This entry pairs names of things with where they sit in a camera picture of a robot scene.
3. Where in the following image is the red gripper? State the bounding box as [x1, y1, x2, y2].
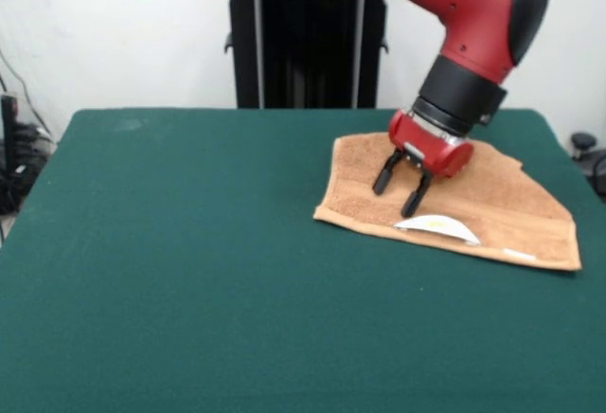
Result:
[372, 109, 474, 219]

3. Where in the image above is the tan terry towel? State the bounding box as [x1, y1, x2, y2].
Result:
[312, 131, 583, 272]

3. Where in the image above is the black office chair base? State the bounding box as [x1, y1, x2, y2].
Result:
[570, 132, 606, 201]

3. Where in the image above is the dark green table cloth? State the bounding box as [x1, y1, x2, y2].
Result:
[0, 108, 606, 413]

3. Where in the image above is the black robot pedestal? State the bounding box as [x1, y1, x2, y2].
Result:
[210, 0, 394, 110]

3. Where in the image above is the black cable bundle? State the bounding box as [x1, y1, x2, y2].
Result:
[0, 121, 59, 215]

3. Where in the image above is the grey wall cable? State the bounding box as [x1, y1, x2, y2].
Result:
[0, 47, 53, 137]

